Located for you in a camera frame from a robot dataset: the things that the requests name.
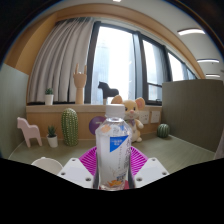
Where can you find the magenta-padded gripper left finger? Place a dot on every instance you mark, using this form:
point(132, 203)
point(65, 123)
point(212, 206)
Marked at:
point(75, 171)

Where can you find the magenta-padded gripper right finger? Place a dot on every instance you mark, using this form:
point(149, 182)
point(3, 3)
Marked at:
point(151, 171)

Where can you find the clear plastic water bottle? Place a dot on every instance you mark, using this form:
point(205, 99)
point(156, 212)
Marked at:
point(113, 156)

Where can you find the white and yellow cup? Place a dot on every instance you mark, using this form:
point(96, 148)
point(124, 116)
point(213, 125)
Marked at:
point(46, 164)

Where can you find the small plant in white pot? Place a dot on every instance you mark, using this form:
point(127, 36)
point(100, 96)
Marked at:
point(49, 99)
point(52, 141)

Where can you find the small round green cactus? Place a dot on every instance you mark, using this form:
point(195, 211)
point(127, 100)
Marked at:
point(163, 131)

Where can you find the tall green cactus ornament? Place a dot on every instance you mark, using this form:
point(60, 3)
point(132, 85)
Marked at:
point(70, 126)

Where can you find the round purple number sign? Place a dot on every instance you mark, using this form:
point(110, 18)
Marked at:
point(95, 125)

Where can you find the pink wooden horse figure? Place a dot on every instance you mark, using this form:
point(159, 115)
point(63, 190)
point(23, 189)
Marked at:
point(28, 130)

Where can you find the plush mouse toy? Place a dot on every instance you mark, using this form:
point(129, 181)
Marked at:
point(133, 110)

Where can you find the grey-green desk divider panel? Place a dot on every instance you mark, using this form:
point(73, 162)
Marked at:
point(11, 113)
point(196, 110)

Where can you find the black horse figure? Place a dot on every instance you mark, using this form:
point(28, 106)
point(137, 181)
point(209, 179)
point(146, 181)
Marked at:
point(106, 90)

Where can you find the wooden hand model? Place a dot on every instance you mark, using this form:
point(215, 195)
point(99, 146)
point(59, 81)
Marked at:
point(80, 83)

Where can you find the grey curtain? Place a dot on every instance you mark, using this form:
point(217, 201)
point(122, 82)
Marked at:
point(56, 63)

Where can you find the ceiling lights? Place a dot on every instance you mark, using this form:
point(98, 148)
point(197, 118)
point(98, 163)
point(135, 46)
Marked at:
point(191, 31)

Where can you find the white wall socket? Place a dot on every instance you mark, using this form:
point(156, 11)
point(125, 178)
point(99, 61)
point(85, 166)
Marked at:
point(144, 117)
point(155, 117)

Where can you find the window with dark frame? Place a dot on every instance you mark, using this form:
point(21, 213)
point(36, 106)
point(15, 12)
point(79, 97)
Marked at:
point(113, 56)

